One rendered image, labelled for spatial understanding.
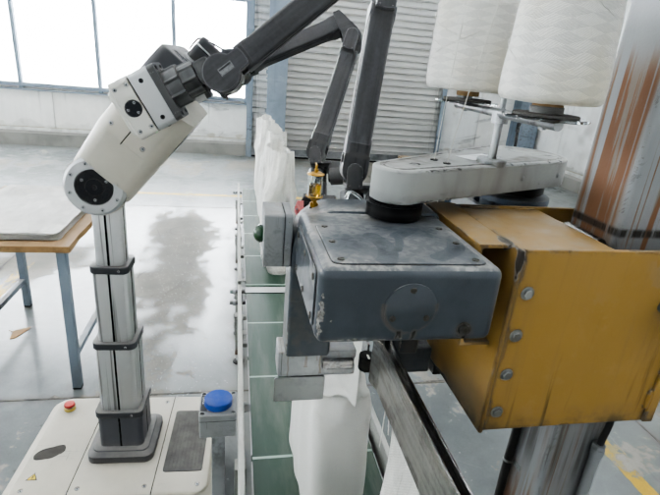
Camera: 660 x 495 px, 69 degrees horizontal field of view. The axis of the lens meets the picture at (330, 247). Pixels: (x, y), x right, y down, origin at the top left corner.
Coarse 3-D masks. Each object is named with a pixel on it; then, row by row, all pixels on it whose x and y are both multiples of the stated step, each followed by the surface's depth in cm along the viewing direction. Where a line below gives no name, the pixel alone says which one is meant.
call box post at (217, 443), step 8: (216, 440) 108; (224, 440) 108; (216, 448) 109; (224, 448) 109; (216, 456) 109; (224, 456) 110; (216, 464) 110; (224, 464) 111; (216, 472) 111; (224, 472) 112; (216, 480) 112; (224, 480) 113; (216, 488) 113; (224, 488) 114
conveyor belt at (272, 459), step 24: (264, 312) 239; (264, 336) 219; (264, 360) 201; (264, 384) 186; (264, 408) 174; (288, 408) 175; (264, 432) 162; (288, 432) 163; (264, 456) 153; (288, 456) 154; (264, 480) 144; (288, 480) 145
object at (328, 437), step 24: (336, 384) 116; (360, 384) 120; (312, 408) 118; (336, 408) 115; (360, 408) 116; (312, 432) 119; (336, 432) 116; (360, 432) 117; (312, 456) 120; (336, 456) 118; (360, 456) 119; (312, 480) 121; (336, 480) 121; (360, 480) 122
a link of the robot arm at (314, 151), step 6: (312, 150) 149; (318, 150) 149; (312, 156) 149; (318, 156) 149; (312, 162) 149; (318, 162) 149; (324, 162) 150; (330, 162) 150; (336, 162) 151; (330, 168) 150; (336, 168) 150; (330, 174) 149; (336, 174) 149; (330, 180) 150; (336, 180) 150; (342, 180) 150
